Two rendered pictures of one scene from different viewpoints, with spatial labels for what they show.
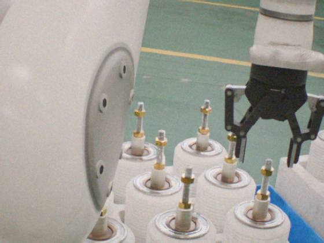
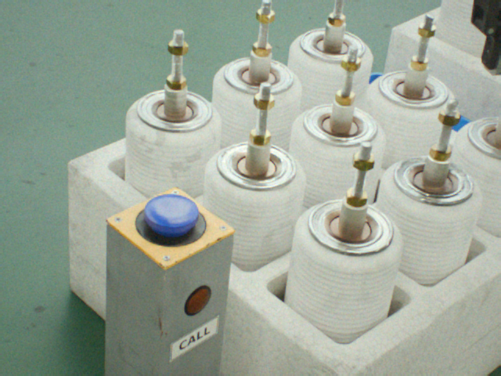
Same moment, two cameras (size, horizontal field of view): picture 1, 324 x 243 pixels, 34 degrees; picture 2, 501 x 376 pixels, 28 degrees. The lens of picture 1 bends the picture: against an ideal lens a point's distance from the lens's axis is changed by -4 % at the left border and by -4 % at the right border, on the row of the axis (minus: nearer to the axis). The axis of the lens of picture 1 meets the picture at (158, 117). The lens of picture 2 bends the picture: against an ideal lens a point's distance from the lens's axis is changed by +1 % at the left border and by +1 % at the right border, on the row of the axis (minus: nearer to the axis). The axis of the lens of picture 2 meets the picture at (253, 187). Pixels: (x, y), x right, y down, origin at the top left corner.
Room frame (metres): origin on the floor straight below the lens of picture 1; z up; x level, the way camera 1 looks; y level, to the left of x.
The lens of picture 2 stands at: (0.05, 0.48, 0.79)
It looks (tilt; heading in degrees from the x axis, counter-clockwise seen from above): 36 degrees down; 331
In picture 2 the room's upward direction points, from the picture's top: 7 degrees clockwise
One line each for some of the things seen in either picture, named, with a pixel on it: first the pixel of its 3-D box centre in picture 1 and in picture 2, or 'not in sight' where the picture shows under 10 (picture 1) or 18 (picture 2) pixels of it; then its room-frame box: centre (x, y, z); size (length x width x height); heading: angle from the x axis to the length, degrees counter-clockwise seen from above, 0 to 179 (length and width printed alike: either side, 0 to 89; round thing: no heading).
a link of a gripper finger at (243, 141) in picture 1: (242, 148); (495, 54); (0.68, -0.12, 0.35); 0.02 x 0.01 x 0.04; 175
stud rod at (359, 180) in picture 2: not in sight; (359, 180); (0.61, 0.07, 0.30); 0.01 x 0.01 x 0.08; 65
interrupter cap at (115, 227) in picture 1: (98, 231); (350, 228); (0.61, 0.07, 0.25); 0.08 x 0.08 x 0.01
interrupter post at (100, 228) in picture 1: (99, 223); (352, 216); (0.61, 0.07, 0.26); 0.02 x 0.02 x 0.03
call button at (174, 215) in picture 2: not in sight; (171, 218); (0.59, 0.24, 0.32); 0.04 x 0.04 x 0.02
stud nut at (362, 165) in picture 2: not in sight; (363, 160); (0.61, 0.07, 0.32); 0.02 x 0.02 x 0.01; 65
